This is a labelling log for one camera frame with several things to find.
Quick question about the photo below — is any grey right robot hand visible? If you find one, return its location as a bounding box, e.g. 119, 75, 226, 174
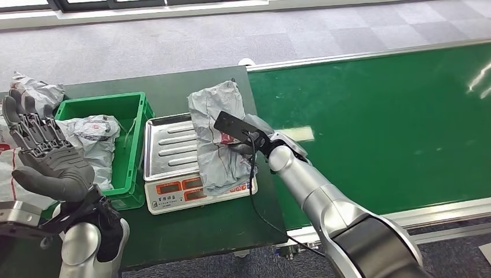
226, 114, 277, 158

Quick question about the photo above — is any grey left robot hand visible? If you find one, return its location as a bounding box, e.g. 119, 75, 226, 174
2, 89, 96, 203

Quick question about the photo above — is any grey plastic package red print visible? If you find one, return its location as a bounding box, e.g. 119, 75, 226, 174
187, 79, 258, 197

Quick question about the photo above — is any crumpled grey plastic package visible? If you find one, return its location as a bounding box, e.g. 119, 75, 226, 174
9, 71, 66, 116

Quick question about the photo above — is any green plastic basket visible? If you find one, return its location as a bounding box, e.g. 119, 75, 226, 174
40, 92, 155, 211

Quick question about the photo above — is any white electronic scale steel pan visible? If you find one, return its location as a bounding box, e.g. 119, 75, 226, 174
142, 112, 258, 215

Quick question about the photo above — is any white sheet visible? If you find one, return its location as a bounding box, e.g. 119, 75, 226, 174
478, 243, 491, 266

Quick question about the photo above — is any right wrist camera black plate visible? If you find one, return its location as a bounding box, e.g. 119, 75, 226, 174
213, 111, 271, 154

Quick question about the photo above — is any black cable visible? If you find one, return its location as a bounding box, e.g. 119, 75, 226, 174
243, 131, 327, 258

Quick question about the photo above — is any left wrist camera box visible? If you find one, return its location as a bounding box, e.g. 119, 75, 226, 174
0, 200, 43, 237

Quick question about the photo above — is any green conveyor belt aluminium frame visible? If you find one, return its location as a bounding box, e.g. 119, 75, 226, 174
245, 38, 491, 248

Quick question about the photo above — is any dark window frame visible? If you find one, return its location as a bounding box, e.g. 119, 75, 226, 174
0, 0, 269, 15

